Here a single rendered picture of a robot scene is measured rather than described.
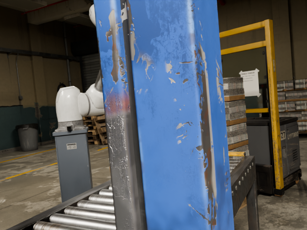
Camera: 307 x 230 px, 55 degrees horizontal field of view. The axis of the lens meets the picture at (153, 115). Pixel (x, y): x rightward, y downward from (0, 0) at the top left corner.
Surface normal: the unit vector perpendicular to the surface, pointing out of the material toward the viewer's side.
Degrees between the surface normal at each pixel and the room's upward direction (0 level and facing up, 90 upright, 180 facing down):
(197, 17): 90
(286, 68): 90
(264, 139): 90
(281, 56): 90
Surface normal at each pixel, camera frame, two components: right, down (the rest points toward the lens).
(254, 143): -0.73, 0.10
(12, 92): 0.88, -0.05
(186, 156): -0.46, 0.09
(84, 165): 0.18, 0.04
